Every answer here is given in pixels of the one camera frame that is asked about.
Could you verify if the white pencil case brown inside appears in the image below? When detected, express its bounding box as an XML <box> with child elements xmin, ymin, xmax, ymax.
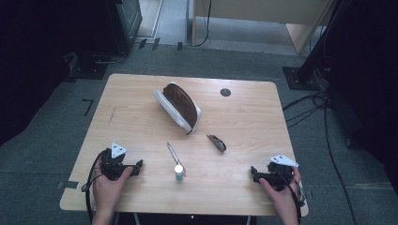
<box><xmin>153</xmin><ymin>81</ymin><xmax>203</xmax><ymax>136</ymax></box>

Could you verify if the person's right hand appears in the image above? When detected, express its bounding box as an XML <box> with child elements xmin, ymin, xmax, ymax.
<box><xmin>258</xmin><ymin>167</ymin><xmax>303</xmax><ymax>218</ymax></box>

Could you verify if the bundle of black floor cables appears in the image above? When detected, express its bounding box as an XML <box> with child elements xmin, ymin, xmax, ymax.
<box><xmin>283</xmin><ymin>91</ymin><xmax>330</xmax><ymax>129</ymax></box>

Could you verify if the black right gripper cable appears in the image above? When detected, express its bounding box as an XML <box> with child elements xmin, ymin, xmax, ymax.
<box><xmin>270</xmin><ymin>160</ymin><xmax>307</xmax><ymax>225</ymax></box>

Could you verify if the black hanging cable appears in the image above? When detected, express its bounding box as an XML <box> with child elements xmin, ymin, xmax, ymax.
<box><xmin>191</xmin><ymin>0</ymin><xmax>212</xmax><ymax>48</ymax></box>

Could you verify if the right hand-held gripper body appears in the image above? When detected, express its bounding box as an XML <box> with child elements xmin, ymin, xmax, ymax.
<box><xmin>258</xmin><ymin>154</ymin><xmax>299</xmax><ymax>192</ymax></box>

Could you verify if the black stand with square base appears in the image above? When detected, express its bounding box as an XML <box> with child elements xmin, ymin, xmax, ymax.
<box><xmin>283</xmin><ymin>0</ymin><xmax>346</xmax><ymax>92</ymax></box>

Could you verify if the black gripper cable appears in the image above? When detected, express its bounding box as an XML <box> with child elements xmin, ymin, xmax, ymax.
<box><xmin>270</xmin><ymin>160</ymin><xmax>307</xmax><ymax>225</ymax></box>
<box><xmin>81</xmin><ymin>151</ymin><xmax>106</xmax><ymax>224</ymax></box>

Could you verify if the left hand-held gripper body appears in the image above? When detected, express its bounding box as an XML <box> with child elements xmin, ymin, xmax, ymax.
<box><xmin>99</xmin><ymin>142</ymin><xmax>136</xmax><ymax>182</ymax></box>

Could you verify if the person's left hand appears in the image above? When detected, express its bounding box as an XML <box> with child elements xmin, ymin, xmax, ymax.
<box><xmin>92</xmin><ymin>157</ymin><xmax>134</xmax><ymax>217</ymax></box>

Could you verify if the light wooden furniture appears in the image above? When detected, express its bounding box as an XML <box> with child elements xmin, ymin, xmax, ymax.
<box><xmin>191</xmin><ymin>0</ymin><xmax>334</xmax><ymax>56</ymax></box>

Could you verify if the silver pen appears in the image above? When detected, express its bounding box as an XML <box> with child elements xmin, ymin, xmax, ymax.
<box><xmin>166</xmin><ymin>141</ymin><xmax>188</xmax><ymax>178</ymax></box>

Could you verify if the glue stick white cap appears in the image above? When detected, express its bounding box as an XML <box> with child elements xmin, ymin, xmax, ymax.
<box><xmin>174</xmin><ymin>164</ymin><xmax>186</xmax><ymax>183</ymax></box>

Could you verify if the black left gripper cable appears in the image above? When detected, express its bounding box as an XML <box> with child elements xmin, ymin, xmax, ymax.
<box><xmin>81</xmin><ymin>151</ymin><xmax>106</xmax><ymax>224</ymax></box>

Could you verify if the black flat stand base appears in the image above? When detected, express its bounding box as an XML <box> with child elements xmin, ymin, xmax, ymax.
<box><xmin>67</xmin><ymin>52</ymin><xmax>109</xmax><ymax>81</ymax></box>

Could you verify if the long black floor cable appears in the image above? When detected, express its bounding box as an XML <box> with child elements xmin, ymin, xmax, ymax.
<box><xmin>323</xmin><ymin>99</ymin><xmax>359</xmax><ymax>225</ymax></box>

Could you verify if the dark curtain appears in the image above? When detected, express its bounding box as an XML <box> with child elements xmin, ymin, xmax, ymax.
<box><xmin>0</xmin><ymin>0</ymin><xmax>73</xmax><ymax>146</ymax></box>

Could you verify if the black cabinet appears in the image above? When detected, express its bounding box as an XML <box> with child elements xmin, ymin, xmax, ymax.
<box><xmin>104</xmin><ymin>0</ymin><xmax>144</xmax><ymax>56</ymax></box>

